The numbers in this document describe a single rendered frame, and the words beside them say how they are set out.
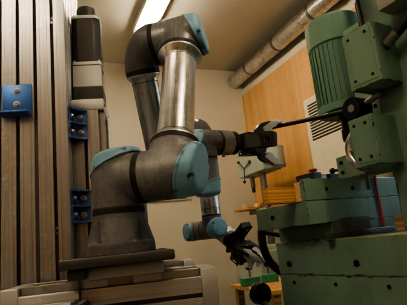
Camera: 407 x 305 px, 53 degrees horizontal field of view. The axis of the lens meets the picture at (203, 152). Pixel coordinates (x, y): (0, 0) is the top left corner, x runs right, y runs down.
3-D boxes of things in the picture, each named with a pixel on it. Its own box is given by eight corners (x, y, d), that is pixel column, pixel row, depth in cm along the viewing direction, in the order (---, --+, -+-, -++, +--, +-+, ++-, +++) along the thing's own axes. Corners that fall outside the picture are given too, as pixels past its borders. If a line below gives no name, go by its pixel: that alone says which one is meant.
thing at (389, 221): (368, 232, 142) (366, 220, 143) (426, 227, 125) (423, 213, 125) (280, 242, 122) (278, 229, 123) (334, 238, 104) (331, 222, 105)
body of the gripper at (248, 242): (254, 264, 156) (237, 249, 166) (257, 244, 154) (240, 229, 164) (237, 267, 152) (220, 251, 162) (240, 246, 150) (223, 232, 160)
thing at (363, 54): (372, 95, 106) (361, 42, 109) (403, 81, 98) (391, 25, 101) (350, 92, 102) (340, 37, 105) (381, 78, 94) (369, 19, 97)
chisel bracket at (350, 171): (355, 184, 127) (350, 158, 129) (395, 176, 116) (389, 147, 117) (338, 185, 124) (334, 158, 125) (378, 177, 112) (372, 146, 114)
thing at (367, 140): (380, 168, 103) (370, 123, 106) (404, 163, 98) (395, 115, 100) (354, 168, 99) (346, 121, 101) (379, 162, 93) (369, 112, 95)
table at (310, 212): (367, 220, 157) (364, 204, 158) (446, 211, 132) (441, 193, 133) (238, 233, 127) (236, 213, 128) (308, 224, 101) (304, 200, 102)
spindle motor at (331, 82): (345, 124, 138) (330, 40, 144) (391, 108, 123) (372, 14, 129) (307, 121, 129) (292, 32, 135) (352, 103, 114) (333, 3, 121)
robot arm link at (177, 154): (150, 212, 93) (165, 45, 123) (212, 204, 89) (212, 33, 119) (125, 189, 84) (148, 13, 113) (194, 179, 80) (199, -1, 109)
